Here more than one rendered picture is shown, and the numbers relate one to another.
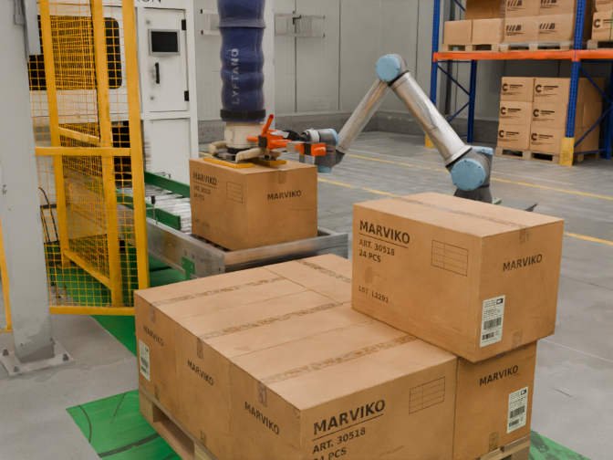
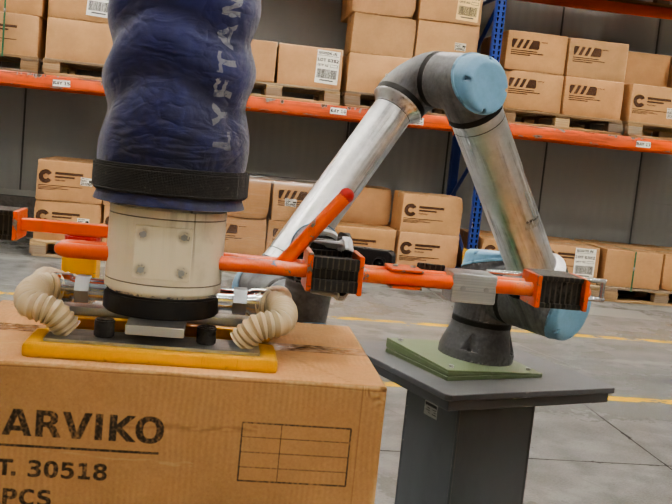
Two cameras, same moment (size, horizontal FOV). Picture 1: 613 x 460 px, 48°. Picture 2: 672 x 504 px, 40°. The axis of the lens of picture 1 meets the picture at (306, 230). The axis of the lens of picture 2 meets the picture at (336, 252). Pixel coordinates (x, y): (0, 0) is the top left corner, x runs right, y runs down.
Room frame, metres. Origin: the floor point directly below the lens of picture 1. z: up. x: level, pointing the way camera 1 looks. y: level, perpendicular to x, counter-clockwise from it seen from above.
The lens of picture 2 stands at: (2.61, 1.41, 1.27)
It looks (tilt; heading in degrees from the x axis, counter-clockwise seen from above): 7 degrees down; 298
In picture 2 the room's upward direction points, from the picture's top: 6 degrees clockwise
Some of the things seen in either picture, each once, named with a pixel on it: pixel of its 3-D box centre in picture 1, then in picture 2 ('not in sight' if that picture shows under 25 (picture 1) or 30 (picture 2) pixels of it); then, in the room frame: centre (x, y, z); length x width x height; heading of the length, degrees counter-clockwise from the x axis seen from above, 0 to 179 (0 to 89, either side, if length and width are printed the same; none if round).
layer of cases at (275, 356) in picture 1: (319, 358); not in sight; (2.45, -0.05, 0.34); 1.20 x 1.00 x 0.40; 35
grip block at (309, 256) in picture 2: (270, 141); (332, 270); (3.27, 0.17, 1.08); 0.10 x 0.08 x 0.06; 125
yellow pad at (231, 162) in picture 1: (227, 159); (155, 339); (3.41, 0.39, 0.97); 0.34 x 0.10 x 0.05; 35
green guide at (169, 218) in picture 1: (119, 200); not in sight; (4.27, 1.17, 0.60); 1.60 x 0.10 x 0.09; 35
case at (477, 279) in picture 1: (450, 266); not in sight; (2.32, -0.50, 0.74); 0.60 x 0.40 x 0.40; 35
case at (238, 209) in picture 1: (251, 201); (162, 463); (3.47, 0.28, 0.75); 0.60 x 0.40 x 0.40; 35
